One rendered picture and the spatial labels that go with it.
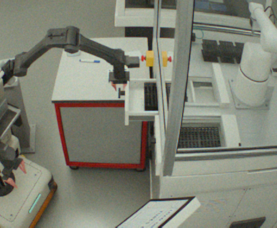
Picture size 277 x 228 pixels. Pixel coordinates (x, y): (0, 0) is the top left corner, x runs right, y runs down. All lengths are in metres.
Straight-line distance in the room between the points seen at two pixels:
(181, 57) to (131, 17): 1.53
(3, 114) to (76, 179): 1.13
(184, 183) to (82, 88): 0.91
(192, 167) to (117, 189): 1.19
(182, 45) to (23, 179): 1.66
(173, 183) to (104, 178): 1.14
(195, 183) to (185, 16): 0.89
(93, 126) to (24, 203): 0.74
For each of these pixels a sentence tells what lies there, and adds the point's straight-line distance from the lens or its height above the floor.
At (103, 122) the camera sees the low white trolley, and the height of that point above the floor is 0.56.
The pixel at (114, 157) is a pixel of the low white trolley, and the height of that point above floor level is 0.21.
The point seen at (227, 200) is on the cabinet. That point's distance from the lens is 2.04.
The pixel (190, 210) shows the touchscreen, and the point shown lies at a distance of 1.36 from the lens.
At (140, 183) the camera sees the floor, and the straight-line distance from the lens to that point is 2.82.
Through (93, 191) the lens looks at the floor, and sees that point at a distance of 2.79.
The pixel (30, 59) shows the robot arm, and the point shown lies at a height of 1.34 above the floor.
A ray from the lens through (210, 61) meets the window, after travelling 1.29.
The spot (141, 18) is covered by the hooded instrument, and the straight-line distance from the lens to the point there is 2.75.
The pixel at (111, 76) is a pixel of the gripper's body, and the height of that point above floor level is 1.05.
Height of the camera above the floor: 2.35
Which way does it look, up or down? 47 degrees down
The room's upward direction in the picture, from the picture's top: 2 degrees clockwise
